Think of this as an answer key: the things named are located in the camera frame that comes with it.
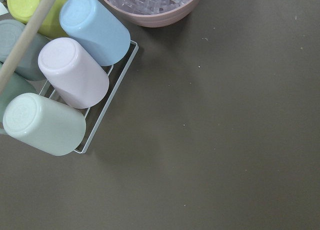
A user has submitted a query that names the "pale pink plastic cup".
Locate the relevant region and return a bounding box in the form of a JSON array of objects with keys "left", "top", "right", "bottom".
[{"left": 38, "top": 38, "right": 110, "bottom": 109}]

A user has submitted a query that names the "light blue plastic cup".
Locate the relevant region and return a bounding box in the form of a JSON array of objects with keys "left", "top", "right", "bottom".
[{"left": 59, "top": 0, "right": 131, "bottom": 66}]

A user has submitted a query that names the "yellow green plastic cup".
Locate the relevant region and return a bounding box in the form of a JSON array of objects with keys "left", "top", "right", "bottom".
[{"left": 7, "top": 0, "right": 68, "bottom": 39}]

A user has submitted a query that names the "teal green plastic cup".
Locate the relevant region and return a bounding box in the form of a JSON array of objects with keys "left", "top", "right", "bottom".
[{"left": 0, "top": 73, "right": 37, "bottom": 123}]

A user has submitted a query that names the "white wire cup rack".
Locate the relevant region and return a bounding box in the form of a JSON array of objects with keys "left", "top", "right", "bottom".
[{"left": 37, "top": 39, "right": 140, "bottom": 155}]

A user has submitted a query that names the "grey plastic cup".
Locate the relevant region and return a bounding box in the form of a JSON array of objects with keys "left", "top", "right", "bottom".
[{"left": 0, "top": 19, "right": 51, "bottom": 82}]

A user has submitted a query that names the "pink bowl of ice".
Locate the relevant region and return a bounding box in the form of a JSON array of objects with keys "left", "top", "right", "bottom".
[{"left": 103, "top": 0, "right": 200, "bottom": 28}]

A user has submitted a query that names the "white mint plastic cup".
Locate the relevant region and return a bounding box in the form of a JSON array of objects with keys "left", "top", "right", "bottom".
[{"left": 2, "top": 93, "right": 86, "bottom": 156}]

